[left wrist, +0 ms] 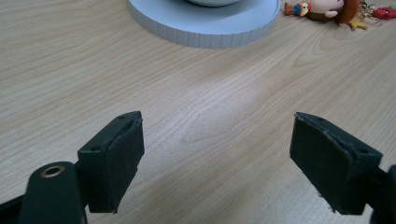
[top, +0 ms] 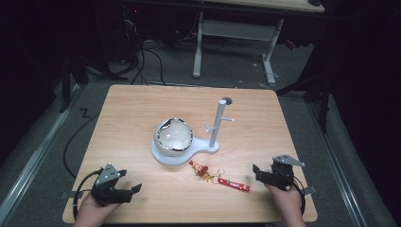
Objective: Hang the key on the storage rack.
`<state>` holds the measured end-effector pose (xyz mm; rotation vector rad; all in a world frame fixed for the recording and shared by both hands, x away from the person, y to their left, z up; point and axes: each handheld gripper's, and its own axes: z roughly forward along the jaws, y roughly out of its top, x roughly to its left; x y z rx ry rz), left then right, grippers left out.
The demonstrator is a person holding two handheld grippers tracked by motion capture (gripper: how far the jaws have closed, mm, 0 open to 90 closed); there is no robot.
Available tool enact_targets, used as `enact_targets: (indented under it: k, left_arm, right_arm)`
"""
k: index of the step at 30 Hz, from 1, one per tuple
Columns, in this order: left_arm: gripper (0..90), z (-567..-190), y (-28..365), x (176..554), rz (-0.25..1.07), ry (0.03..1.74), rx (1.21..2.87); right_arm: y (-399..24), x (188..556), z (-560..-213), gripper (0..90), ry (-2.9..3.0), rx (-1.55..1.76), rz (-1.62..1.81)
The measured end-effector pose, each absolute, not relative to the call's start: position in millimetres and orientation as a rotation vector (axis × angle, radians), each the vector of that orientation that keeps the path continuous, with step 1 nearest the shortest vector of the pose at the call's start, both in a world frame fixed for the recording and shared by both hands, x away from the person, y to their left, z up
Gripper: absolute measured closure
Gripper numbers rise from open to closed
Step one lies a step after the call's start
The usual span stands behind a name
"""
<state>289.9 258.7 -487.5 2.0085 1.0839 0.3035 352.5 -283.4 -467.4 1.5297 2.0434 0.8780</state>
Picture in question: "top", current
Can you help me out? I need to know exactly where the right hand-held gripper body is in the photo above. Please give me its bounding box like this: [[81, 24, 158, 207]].
[[267, 154, 306, 192]]

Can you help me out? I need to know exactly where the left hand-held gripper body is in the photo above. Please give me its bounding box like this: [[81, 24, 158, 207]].
[[91, 162, 133, 208]]

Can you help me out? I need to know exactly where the person's left hand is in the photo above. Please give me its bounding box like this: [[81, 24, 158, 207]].
[[77, 194, 123, 220]]

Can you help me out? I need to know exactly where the person's right hand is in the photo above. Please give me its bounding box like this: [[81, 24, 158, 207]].
[[266, 184, 304, 218]]

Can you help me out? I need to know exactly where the white bowl with silver rim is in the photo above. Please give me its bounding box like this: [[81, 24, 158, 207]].
[[153, 117, 194, 158]]

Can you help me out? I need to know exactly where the white key stand with pegs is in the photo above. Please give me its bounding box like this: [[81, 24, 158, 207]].
[[150, 98, 235, 166]]

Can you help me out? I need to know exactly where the black metal stand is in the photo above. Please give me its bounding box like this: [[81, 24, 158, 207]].
[[59, 56, 90, 114], [276, 71, 333, 134]]

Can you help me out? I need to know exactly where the dark computer tower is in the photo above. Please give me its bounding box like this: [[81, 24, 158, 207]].
[[119, 5, 144, 64]]

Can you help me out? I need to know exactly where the white-legged desk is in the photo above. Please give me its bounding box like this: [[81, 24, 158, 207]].
[[192, 0, 325, 87]]

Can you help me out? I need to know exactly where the red figure keychain with strap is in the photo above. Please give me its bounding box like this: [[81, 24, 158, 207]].
[[188, 159, 252, 193]]

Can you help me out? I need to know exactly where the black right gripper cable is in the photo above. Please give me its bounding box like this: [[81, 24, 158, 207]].
[[292, 175, 307, 216]]

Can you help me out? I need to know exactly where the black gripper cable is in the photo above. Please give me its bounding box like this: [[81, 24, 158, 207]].
[[72, 168, 105, 220], [292, 175, 307, 216]]

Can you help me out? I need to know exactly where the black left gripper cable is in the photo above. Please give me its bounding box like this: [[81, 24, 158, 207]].
[[72, 168, 105, 220]]

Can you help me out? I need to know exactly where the aluminium floor rail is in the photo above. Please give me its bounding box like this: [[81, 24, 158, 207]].
[[307, 101, 368, 227], [0, 84, 83, 223]]

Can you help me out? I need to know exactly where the black floor cable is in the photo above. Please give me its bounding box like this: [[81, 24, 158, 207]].
[[62, 113, 99, 180]]

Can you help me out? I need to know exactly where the bundle of black cables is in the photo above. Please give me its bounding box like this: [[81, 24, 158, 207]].
[[124, 18, 167, 87]]

